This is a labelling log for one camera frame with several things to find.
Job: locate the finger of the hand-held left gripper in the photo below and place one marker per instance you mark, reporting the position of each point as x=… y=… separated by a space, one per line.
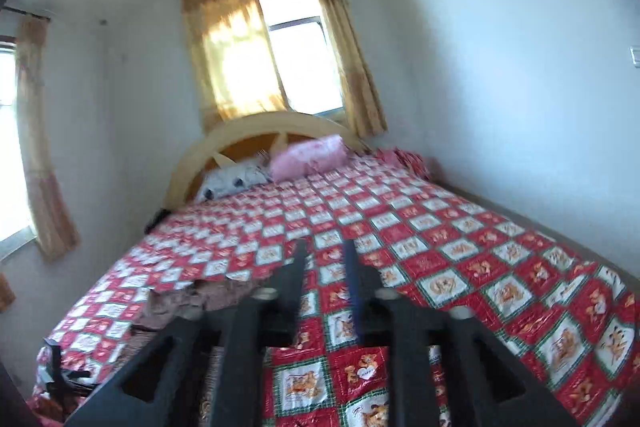
x=54 y=367

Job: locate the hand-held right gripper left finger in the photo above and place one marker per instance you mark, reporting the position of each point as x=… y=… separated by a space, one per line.
x=292 y=282

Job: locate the red ruffled cloth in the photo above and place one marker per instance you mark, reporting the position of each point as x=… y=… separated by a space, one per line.
x=405 y=162

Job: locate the yellow curtain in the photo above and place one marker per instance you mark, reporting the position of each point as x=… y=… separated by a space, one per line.
x=40 y=157
x=5 y=294
x=220 y=32
x=345 y=57

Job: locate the brown knit garment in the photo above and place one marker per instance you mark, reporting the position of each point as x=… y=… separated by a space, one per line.
x=170 y=302

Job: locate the pink pillow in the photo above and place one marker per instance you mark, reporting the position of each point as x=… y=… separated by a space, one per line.
x=310 y=157

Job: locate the dark curtain rod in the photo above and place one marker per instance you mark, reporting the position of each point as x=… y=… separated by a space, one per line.
x=25 y=13

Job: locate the white wall switch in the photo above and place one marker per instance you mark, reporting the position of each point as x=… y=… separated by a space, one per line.
x=635 y=57

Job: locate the red checkered printed blanket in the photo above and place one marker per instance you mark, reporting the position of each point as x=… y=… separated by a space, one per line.
x=450 y=257

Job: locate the dark cloth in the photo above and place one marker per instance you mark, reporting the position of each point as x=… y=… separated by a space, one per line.
x=157 y=221

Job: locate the white printed pillow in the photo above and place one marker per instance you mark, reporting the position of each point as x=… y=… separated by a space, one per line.
x=230 y=179

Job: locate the cream wooden headboard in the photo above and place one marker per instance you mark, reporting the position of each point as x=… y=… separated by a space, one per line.
x=240 y=132

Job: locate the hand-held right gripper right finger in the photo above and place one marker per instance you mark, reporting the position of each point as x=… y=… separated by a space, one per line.
x=356 y=292

